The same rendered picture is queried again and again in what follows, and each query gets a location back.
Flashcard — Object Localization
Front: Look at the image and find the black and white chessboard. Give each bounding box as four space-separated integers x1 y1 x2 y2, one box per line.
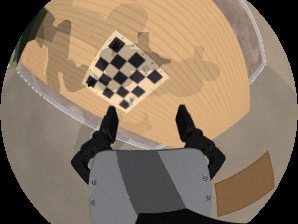
82 30 170 113

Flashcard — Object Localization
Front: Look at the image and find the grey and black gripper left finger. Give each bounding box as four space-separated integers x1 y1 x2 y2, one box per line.
71 106 119 186

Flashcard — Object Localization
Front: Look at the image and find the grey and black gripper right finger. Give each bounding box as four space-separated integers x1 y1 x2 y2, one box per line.
175 104 226 180

